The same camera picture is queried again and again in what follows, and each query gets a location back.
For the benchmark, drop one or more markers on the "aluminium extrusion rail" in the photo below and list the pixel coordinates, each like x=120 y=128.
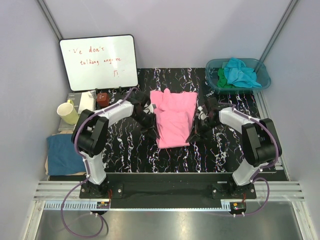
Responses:
x=278 y=191

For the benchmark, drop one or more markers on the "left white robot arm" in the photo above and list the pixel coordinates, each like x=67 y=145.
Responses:
x=91 y=132

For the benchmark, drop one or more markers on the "green t shirt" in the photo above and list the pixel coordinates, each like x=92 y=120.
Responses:
x=222 y=80

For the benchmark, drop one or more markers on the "teal plastic basin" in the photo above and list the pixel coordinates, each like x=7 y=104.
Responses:
x=211 y=72

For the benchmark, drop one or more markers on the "turquoise t shirt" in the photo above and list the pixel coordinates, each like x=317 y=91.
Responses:
x=239 y=75

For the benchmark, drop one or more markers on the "pink t shirt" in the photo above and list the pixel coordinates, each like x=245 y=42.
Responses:
x=174 y=117

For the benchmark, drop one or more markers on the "black marbled table mat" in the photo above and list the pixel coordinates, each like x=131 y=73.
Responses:
x=128 y=150

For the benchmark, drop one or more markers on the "dark red small box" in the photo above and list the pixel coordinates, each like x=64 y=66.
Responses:
x=103 y=99

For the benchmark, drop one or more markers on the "white slotted cable duct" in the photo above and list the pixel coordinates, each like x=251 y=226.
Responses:
x=98 y=206

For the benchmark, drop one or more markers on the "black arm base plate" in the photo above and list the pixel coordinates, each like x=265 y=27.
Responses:
x=144 y=191

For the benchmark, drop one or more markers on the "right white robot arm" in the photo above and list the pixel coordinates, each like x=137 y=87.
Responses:
x=261 y=147

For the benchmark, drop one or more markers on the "yellow green mug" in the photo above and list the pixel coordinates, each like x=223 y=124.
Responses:
x=68 y=113

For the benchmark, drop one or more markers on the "folded blue t shirt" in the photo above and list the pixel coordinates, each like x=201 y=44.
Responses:
x=62 y=156

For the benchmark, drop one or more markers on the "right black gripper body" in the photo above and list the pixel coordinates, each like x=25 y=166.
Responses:
x=202 y=127

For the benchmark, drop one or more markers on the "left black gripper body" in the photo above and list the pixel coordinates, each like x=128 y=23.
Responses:
x=146 y=121

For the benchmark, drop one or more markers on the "grey white booklet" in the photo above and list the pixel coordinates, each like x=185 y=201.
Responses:
x=82 y=101

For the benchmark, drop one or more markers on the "white whiteboard black frame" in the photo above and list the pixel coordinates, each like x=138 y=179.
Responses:
x=105 y=62

